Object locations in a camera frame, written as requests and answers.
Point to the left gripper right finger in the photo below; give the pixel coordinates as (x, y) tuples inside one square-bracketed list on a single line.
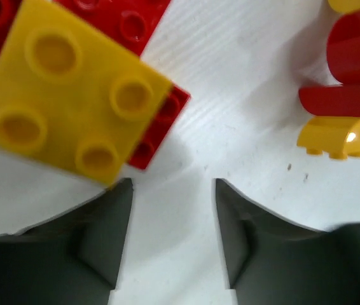
[(272, 260)]

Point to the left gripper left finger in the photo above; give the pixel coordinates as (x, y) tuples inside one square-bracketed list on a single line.
[(74, 258)]

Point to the yellow square face brick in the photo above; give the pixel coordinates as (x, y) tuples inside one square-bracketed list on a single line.
[(71, 97)]

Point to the red long lego brick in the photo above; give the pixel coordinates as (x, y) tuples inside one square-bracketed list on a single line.
[(132, 24)]

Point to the yellow curved lego brick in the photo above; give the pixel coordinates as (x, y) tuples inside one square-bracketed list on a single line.
[(339, 137)]

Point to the yellow rounded lego brick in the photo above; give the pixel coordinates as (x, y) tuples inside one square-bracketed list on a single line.
[(344, 6)]

